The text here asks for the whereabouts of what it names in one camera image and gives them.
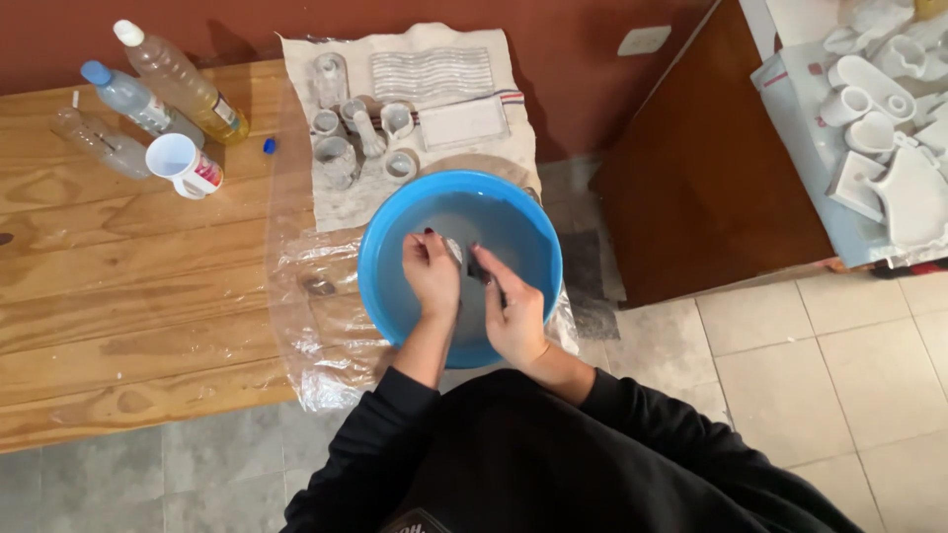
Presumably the person's right hand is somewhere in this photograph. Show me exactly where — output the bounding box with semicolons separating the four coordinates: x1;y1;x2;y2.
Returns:
470;244;551;371

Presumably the person's left hand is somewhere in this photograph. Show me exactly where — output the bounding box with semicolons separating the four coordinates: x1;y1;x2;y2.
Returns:
401;228;463;322

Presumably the dark sanding sponge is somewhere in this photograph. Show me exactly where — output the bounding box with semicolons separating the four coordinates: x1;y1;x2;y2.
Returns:
465;252;509;309

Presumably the blue plastic basin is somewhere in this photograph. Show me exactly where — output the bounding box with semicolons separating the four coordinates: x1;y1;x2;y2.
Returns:
357;169;564;370

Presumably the white cloth towel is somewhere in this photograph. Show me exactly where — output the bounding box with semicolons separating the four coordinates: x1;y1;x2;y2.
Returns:
278;22;543;233

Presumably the small white ceramic bowl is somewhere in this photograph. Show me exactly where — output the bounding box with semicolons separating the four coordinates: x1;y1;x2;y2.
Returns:
384;150;419;183

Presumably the clear plastic sheet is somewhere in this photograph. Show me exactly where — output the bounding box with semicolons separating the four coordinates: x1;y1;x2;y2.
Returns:
265;133;580;413

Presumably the person's black sweater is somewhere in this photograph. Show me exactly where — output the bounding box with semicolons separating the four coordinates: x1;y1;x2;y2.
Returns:
280;366;868;533

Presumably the white ceramic figurine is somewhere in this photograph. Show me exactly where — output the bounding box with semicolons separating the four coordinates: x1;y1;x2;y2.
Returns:
353;110;388;159

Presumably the flat rectangular ceramic tray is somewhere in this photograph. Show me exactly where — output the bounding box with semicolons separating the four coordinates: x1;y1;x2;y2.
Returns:
416;96;512;152

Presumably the wavy white ceramic tray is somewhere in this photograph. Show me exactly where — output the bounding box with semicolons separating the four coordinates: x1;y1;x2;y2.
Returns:
369;46;496;103

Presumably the brown wooden cabinet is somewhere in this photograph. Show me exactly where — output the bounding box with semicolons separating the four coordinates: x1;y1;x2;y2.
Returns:
590;0;838;310

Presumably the white plastic measuring cup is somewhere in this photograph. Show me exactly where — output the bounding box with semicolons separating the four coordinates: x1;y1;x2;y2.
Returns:
145;132;225;201

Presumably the plastic bottle with yellow liquid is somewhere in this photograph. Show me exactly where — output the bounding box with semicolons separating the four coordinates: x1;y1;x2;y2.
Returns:
113;19;251;146

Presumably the clear bottle with blue cap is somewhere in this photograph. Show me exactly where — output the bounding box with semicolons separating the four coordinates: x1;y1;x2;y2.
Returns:
80;60;207;149

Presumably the empty clear plastic bottle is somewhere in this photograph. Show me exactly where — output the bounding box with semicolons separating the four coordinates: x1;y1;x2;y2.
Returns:
49;107;154;181

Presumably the table with white ceramic pieces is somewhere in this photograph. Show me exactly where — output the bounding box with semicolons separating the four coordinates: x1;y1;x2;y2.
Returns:
750;0;948;269

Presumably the white ceramic mug with handle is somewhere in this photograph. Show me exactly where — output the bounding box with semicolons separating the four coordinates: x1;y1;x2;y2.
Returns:
379;101;416;143

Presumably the white wall outlet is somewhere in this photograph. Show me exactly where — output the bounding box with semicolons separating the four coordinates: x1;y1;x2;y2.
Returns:
618;25;673;57

